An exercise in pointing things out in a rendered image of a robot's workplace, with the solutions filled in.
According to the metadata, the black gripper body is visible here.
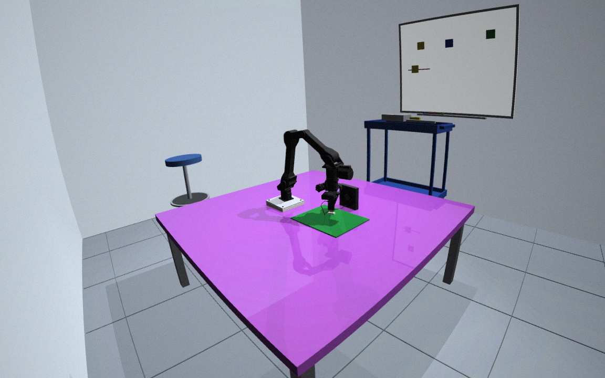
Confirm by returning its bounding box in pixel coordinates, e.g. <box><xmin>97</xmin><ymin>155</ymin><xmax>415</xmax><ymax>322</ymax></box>
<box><xmin>321</xmin><ymin>178</ymin><xmax>342</xmax><ymax>201</ymax></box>

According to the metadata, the green circuit board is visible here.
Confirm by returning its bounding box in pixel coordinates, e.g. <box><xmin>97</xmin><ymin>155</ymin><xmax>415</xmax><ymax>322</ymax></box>
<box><xmin>290</xmin><ymin>205</ymin><xmax>370</xmax><ymax>238</ymax></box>

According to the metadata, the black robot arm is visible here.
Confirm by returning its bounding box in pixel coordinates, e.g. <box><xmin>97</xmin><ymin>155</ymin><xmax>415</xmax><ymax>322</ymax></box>
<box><xmin>277</xmin><ymin>130</ymin><xmax>353</xmax><ymax>202</ymax></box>

